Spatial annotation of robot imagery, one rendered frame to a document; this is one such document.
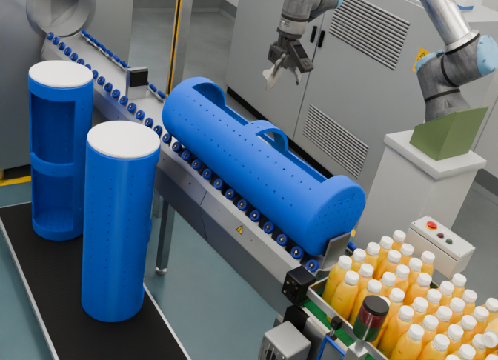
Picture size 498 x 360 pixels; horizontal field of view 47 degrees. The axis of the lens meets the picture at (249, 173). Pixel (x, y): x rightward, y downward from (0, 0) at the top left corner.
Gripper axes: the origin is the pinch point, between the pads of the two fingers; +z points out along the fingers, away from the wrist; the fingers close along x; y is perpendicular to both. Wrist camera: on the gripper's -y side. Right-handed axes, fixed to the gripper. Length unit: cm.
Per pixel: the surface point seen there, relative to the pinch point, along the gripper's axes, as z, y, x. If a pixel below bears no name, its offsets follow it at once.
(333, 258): 44, -40, 2
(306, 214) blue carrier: 26.3, -33.6, 13.7
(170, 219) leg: 103, 64, -7
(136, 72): 32, 92, 1
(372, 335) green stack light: 23, -80, 38
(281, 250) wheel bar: 48, -26, 12
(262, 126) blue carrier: 17.1, 5.7, 0.6
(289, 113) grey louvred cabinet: 112, 146, -172
